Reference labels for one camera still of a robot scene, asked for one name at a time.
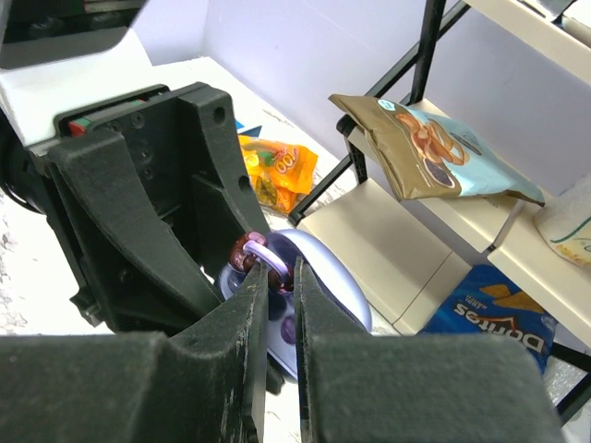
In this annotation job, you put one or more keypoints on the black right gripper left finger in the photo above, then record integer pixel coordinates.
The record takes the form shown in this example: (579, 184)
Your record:
(205, 384)

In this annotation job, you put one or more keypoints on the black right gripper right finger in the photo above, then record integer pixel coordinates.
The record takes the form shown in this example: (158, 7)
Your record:
(357, 387)

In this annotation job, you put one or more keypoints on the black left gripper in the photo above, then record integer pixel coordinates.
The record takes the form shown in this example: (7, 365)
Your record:
(146, 193)

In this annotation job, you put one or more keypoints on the purple earbud one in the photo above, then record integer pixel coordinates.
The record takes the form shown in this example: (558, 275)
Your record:
(288, 330)
(254, 248)

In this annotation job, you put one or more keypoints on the purple earbud charging case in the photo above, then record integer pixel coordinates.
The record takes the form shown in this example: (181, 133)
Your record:
(323, 288)

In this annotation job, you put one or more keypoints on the blue razor box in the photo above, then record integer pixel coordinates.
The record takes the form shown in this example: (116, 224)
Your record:
(247, 129)

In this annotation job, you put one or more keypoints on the orange snack bag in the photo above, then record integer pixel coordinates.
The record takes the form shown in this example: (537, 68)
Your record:
(279, 173)

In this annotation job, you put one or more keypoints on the black beige shelf rack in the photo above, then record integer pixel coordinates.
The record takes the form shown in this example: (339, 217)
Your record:
(502, 227)

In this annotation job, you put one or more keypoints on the blue Doritos bag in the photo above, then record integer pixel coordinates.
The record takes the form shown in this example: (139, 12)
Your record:
(486, 301)

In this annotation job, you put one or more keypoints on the teal gold chip bag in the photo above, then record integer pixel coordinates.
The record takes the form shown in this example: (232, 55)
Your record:
(426, 155)

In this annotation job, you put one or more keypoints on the white mug on shelf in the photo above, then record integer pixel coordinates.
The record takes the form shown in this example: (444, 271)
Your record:
(564, 223)

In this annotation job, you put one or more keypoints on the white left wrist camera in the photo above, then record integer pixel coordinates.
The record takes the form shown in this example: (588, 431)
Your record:
(58, 56)

